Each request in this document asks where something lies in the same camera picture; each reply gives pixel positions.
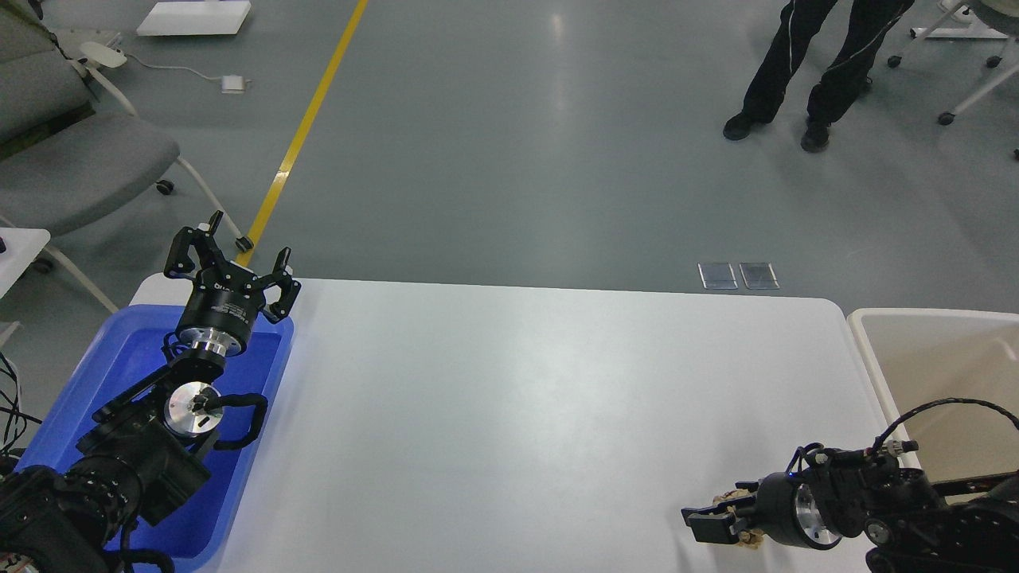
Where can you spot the beige plastic bin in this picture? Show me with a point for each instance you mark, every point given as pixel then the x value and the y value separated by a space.
pixel 914 356

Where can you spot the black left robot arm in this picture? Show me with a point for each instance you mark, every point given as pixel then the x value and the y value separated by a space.
pixel 144 457

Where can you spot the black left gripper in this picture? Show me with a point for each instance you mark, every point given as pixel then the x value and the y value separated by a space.
pixel 216 312

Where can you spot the grey office chair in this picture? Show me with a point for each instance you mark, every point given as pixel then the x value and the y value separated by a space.
pixel 74 149

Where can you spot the right metal floor plate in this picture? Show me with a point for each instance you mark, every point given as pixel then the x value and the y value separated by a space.
pixel 759 276

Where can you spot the small white side table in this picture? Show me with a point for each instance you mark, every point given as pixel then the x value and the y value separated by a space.
pixel 22 245

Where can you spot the left metal floor plate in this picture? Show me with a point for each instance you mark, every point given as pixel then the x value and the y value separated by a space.
pixel 718 276

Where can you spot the white power adapter with cable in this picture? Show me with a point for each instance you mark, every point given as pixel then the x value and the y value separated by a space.
pixel 228 84

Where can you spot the metal floor plate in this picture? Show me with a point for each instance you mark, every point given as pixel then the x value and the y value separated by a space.
pixel 759 276
pixel 718 276

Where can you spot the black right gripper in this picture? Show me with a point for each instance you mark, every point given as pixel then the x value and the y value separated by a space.
pixel 786 508

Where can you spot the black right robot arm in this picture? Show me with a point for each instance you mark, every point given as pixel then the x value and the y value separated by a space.
pixel 826 495

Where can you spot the white wheeled chair base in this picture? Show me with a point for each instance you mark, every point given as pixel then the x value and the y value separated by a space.
pixel 946 86

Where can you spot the white flat board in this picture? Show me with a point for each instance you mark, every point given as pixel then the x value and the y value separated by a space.
pixel 194 18

